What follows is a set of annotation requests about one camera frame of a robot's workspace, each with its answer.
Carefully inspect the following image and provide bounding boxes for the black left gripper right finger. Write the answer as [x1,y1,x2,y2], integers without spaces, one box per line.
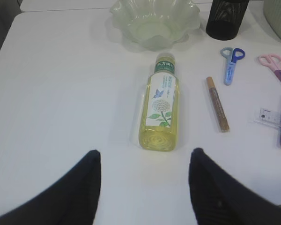
[188,148,281,225]

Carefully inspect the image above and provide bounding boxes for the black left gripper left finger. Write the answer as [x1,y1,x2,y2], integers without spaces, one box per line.
[0,150,101,225]

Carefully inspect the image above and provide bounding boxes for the yellow tea bottle green label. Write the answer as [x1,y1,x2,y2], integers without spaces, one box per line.
[139,52,179,151]

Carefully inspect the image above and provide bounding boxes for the gold glitter pen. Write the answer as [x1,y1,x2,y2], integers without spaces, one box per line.
[206,76,230,133]

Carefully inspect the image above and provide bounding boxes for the clear plastic ruler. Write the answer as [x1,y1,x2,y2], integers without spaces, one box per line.
[253,108,281,128]

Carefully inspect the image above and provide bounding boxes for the black mesh pen holder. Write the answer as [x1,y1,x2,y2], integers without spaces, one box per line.
[206,0,249,41]

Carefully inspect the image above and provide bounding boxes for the pale green wavy glass plate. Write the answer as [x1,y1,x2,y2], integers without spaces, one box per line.
[110,0,200,50]

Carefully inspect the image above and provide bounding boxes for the green plastic woven basket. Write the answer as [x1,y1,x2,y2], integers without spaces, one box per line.
[263,0,281,39]

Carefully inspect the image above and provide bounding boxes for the blue scissors with sheath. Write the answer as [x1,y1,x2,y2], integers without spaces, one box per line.
[220,47,245,86]

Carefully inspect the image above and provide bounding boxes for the pink scissors purple sheath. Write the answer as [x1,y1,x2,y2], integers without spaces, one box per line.
[258,53,281,82]

